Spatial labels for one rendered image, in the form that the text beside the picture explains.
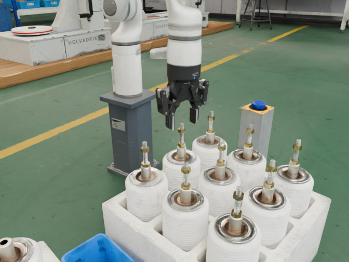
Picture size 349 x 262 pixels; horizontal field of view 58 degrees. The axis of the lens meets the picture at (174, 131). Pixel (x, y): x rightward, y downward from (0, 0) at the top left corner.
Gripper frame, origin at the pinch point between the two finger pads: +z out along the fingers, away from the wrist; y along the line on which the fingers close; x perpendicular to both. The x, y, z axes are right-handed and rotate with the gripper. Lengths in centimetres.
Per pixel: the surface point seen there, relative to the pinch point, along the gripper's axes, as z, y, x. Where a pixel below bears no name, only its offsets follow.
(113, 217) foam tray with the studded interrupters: 18.7, -20.0, -0.7
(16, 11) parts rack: 18, 67, 487
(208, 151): 10.4, 7.9, -1.4
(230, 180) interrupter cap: 9.4, 2.1, -14.8
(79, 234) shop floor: 35.4, -23.5, 16.3
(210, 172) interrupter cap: 9.6, 0.6, -9.9
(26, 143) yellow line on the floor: 36, -21, 84
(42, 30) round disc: 7, 27, 208
